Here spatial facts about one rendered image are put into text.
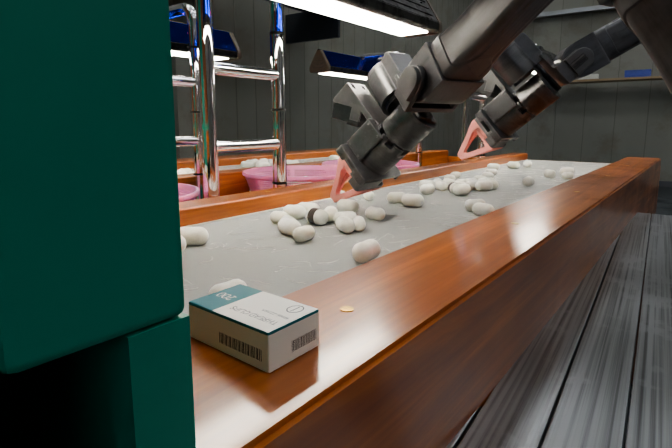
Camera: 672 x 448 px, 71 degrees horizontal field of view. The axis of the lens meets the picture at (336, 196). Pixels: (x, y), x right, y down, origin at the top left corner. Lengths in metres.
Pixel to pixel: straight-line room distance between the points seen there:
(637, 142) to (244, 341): 7.85
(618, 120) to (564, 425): 7.67
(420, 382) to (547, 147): 7.88
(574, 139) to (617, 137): 0.56
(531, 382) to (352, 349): 0.22
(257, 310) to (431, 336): 0.10
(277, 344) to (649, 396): 0.32
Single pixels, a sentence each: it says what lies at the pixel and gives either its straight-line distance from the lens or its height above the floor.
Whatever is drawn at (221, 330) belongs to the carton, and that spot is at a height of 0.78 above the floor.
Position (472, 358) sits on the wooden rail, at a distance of 0.36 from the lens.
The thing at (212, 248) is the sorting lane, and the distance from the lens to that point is 0.53.
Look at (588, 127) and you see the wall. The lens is 8.04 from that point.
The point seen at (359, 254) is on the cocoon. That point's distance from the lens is 0.45.
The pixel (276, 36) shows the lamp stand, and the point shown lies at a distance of 0.85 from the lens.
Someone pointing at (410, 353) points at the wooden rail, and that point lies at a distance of 0.27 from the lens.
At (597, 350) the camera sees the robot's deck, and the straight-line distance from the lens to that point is 0.51.
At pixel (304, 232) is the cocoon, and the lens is 0.54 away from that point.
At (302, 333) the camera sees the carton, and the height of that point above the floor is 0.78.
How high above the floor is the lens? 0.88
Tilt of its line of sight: 9 degrees down
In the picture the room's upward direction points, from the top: straight up
